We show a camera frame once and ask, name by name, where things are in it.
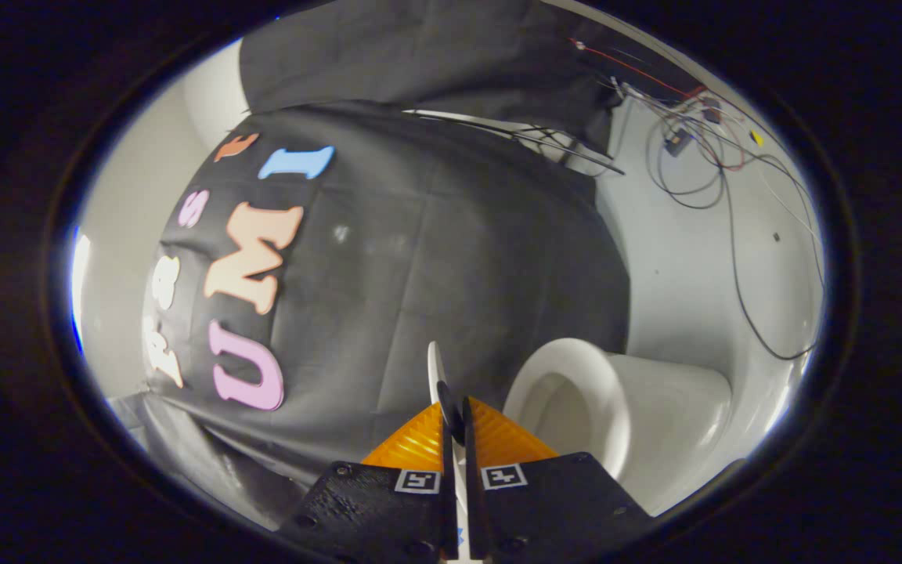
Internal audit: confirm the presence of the white ceramic toilet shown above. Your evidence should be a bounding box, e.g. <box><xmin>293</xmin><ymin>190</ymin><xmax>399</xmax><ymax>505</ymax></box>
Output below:
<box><xmin>502</xmin><ymin>337</ymin><xmax>734</xmax><ymax>518</ymax></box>

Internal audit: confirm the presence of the black tripod stand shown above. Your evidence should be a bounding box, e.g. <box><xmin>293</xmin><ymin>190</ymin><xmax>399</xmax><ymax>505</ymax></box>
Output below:
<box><xmin>404</xmin><ymin>108</ymin><xmax>626</xmax><ymax>177</ymax></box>

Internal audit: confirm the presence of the tangle of black cables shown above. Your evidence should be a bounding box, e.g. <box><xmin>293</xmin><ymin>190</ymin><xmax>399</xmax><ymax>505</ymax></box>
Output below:
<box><xmin>615</xmin><ymin>78</ymin><xmax>824</xmax><ymax>361</ymax></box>

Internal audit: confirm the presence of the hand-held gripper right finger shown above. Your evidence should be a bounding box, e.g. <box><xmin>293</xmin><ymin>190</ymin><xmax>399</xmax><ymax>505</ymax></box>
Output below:
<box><xmin>463</xmin><ymin>396</ymin><xmax>651</xmax><ymax>561</ymax></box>

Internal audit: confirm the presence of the black backdrop cloth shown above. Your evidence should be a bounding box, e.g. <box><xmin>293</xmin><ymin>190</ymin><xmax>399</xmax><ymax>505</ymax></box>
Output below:
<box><xmin>138</xmin><ymin>0</ymin><xmax>702</xmax><ymax>510</ymax></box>

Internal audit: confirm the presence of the white toilet lid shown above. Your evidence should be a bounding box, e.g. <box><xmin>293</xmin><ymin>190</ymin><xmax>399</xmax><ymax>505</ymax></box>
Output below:
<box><xmin>428</xmin><ymin>341</ymin><xmax>471</xmax><ymax>561</ymax></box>

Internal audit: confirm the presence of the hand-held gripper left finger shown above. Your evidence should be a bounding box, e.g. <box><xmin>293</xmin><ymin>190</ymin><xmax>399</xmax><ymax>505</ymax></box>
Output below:
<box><xmin>279</xmin><ymin>401</ymin><xmax>458</xmax><ymax>561</ymax></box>

